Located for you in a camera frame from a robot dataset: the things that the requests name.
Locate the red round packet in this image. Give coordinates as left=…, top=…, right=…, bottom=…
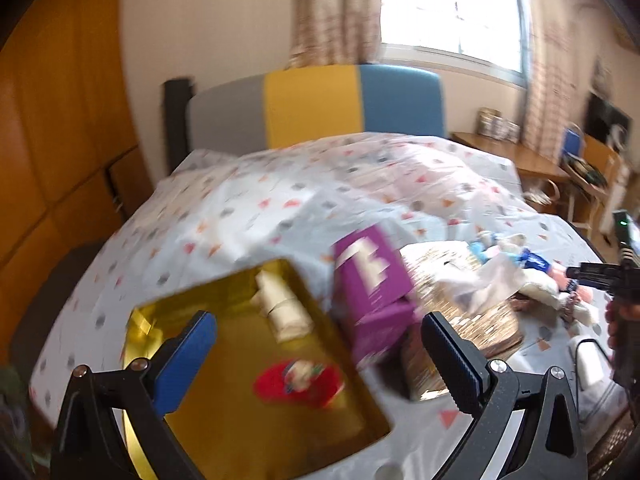
left=252, top=357, right=347, bottom=409

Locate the cream rolled cloth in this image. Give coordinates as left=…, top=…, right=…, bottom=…
left=250, top=267, right=316, bottom=344

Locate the wooden desk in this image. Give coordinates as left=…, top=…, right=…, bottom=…
left=450, top=131, right=572, bottom=197

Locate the black post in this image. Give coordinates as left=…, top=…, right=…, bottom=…
left=163, top=77, right=196, bottom=175

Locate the pink dishcloth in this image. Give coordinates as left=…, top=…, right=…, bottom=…
left=495, top=240, right=582, bottom=295

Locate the white pink knit item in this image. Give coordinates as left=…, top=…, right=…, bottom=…
left=559, top=290, right=597, bottom=328

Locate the row of cans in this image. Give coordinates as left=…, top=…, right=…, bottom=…
left=477, top=107, right=522, bottom=142

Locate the wicker basket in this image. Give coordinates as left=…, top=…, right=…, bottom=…
left=582, top=400, right=637, bottom=479

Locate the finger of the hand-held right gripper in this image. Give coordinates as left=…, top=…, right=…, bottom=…
left=564, top=261, right=622, bottom=289

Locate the embossed metallic box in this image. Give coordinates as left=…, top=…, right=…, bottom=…
left=400, top=245, right=524, bottom=402

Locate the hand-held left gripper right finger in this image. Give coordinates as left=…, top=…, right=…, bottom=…
left=420, top=311, right=589, bottom=480

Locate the black monitor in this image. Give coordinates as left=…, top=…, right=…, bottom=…
left=584, top=89, right=634, bottom=150

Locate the dark green cloth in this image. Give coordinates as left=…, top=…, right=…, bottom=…
left=0, top=364, right=32, bottom=463

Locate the window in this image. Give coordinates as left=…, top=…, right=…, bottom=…
left=379, top=0, right=532, bottom=75

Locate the gold box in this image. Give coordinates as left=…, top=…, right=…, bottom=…
left=122, top=258, right=394, bottom=480

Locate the wooden side table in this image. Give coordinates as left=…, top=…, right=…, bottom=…
left=561, top=124, right=622, bottom=233

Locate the purple cardboard box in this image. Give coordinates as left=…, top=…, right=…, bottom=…
left=332, top=225, right=419, bottom=367

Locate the grey yellow blue headboard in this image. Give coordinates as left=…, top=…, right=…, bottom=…
left=185, top=63, right=447, bottom=155

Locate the clear plastic bag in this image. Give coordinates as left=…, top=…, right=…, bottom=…
left=450, top=255, right=526, bottom=312

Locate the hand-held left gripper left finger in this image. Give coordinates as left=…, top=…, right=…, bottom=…
left=50, top=310, right=219, bottom=480

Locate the white charger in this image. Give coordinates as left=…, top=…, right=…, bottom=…
left=574, top=339, right=614, bottom=389

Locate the wooden wardrobe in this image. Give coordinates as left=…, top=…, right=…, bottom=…
left=0, top=0, right=154, bottom=273

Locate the patterned curtain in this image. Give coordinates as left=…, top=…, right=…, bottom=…
left=521, top=0, right=603, bottom=161
left=286, top=0, right=384, bottom=70

